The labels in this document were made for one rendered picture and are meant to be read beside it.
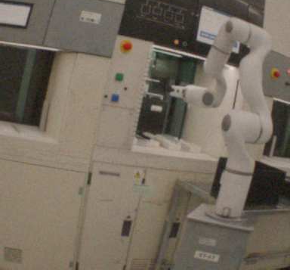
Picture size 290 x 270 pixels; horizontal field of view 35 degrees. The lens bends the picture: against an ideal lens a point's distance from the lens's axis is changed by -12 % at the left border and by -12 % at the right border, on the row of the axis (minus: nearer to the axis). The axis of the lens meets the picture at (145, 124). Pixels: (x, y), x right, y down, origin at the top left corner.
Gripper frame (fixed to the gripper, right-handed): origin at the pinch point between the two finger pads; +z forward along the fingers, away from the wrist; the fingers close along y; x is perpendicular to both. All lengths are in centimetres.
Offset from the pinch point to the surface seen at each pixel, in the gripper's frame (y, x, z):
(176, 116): 53, -18, 83
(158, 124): 7.9, -19.6, 22.0
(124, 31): -31.0, 23.3, 2.1
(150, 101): 0.4, -8.7, 22.1
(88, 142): -36.8, -31.0, 2.1
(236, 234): -5, -46, -82
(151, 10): -19.5, 37.1, 2.1
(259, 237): 90, -81, 2
